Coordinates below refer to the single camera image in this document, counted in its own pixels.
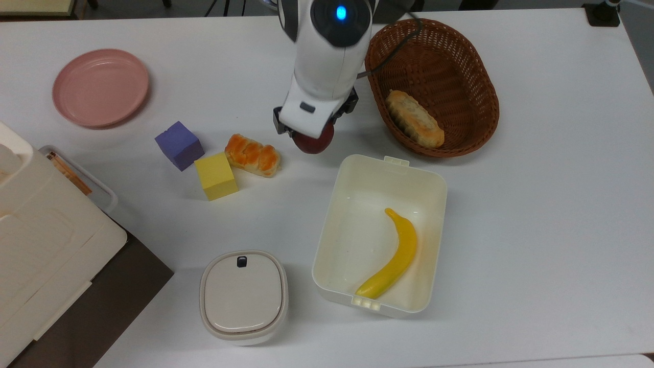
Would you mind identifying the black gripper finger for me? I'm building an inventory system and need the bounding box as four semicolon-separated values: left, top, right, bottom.
332;88;359;122
272;107;294;136

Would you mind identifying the red apple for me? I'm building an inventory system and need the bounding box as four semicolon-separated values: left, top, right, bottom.
292;122;335;155

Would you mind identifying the white open plastic container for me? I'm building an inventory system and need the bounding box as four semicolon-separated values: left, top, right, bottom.
312;154;448;318

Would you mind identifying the orange glazed bread roll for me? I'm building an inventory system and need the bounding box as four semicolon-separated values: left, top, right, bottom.
225;134;282;178

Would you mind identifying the long golden bread loaf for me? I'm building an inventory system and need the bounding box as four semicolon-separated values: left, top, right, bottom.
385;90;445;149

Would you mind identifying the yellow foam cube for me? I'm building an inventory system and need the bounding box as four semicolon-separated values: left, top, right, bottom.
194;152;240;201

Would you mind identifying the purple foam cube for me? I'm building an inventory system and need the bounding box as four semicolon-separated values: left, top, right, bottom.
155;121;205;171

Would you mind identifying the brown wicker basket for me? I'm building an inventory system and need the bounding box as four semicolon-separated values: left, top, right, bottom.
364;18;500;158

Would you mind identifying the yellow banana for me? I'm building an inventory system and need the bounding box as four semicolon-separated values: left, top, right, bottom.
355;208;418;300

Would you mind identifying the small cream lidded bin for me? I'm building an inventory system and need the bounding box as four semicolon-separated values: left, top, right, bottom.
199;250;289;347

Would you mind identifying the pink plate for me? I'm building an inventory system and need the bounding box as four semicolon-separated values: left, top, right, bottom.
52;49;150;128

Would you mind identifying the dark brown drawer box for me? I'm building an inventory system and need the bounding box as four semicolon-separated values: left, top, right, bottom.
8;220;175;368

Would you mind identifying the beige furniture panel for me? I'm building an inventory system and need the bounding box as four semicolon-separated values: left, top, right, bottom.
0;0;76;17

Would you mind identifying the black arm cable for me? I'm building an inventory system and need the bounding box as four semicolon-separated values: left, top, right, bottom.
356;10;425;80

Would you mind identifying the white drawer handle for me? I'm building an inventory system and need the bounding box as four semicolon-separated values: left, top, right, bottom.
38;145;119;214

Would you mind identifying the cream storage box with handles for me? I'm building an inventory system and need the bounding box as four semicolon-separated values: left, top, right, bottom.
0;122;128;366

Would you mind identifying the black camera stand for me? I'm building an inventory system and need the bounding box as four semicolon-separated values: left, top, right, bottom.
582;0;621;27

